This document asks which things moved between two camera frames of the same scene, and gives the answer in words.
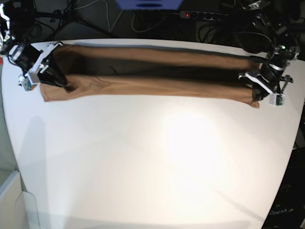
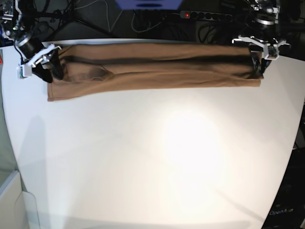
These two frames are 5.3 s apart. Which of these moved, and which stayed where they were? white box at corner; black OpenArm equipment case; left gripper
Moved: left gripper
Stayed: black OpenArm equipment case; white box at corner
